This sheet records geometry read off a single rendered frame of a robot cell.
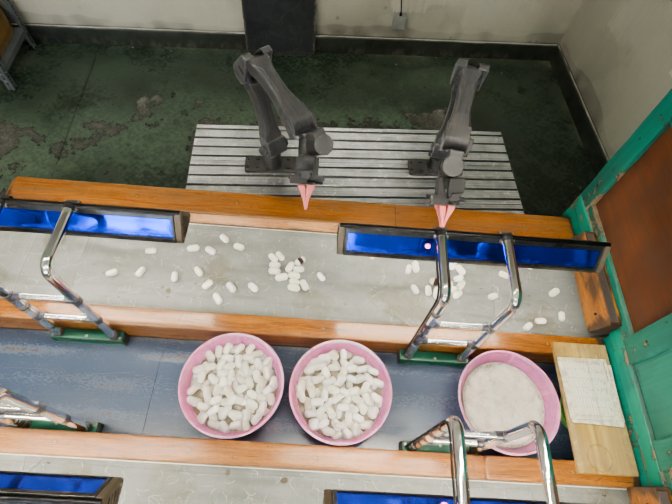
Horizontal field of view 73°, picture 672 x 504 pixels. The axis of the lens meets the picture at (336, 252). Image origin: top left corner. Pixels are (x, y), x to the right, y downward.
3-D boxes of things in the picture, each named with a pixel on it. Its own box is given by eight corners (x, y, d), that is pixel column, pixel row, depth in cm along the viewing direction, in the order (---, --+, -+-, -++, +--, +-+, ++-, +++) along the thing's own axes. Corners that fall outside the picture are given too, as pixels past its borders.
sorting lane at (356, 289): (6, 213, 142) (2, 209, 140) (572, 254, 147) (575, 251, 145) (-38, 301, 127) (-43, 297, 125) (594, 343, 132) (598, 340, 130)
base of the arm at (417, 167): (469, 162, 160) (465, 147, 164) (413, 160, 159) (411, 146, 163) (462, 176, 167) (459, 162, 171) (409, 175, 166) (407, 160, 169)
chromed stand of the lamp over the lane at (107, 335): (78, 281, 136) (-11, 190, 98) (144, 285, 137) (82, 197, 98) (55, 341, 127) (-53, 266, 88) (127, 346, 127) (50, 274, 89)
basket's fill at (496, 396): (453, 364, 130) (459, 358, 125) (530, 369, 131) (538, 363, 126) (460, 448, 119) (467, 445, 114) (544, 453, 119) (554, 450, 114)
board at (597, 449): (550, 342, 126) (552, 341, 125) (602, 346, 127) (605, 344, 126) (576, 473, 110) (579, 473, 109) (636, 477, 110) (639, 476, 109)
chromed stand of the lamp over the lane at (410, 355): (395, 302, 139) (430, 222, 101) (459, 307, 140) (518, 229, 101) (397, 363, 130) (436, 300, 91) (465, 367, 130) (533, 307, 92)
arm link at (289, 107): (318, 117, 126) (260, 33, 129) (291, 129, 122) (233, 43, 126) (311, 139, 137) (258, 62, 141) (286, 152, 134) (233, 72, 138)
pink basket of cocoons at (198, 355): (197, 341, 129) (190, 329, 121) (289, 347, 130) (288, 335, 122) (176, 440, 116) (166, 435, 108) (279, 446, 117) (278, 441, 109)
